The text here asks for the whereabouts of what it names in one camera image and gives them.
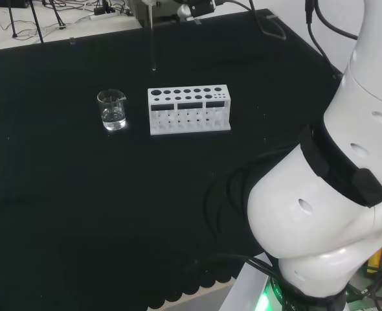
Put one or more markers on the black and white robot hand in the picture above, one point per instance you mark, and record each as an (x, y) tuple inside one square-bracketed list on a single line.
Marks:
[(197, 7)]

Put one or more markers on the clear glass rod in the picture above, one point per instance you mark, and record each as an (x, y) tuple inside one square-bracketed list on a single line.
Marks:
[(152, 39)]

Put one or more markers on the white test tube rack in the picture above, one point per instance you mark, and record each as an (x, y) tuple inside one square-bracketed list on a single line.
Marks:
[(188, 110)]

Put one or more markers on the small clear glass beaker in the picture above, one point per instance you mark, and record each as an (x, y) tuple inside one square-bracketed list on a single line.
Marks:
[(112, 111)]

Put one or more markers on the white power strip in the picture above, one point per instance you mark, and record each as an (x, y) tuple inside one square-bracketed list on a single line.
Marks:
[(103, 15)]

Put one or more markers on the black bench cloth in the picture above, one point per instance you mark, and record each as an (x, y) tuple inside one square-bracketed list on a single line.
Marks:
[(81, 194)]

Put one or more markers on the black camera tripod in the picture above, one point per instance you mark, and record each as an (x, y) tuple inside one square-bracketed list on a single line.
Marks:
[(35, 22), (58, 14)]

